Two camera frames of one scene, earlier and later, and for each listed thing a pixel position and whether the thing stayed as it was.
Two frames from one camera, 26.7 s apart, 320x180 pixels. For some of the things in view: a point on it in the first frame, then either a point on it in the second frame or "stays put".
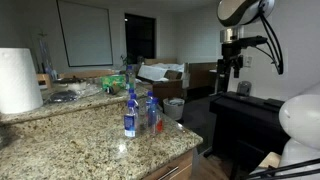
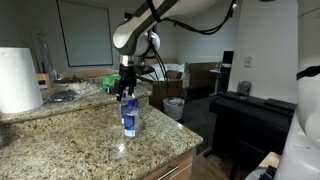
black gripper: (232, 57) to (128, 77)
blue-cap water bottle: (149, 107) to (124, 105)
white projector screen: (86, 30) stays put
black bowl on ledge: (63, 96) stays put
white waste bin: (174, 107) stays put
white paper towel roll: (19, 86) stays put
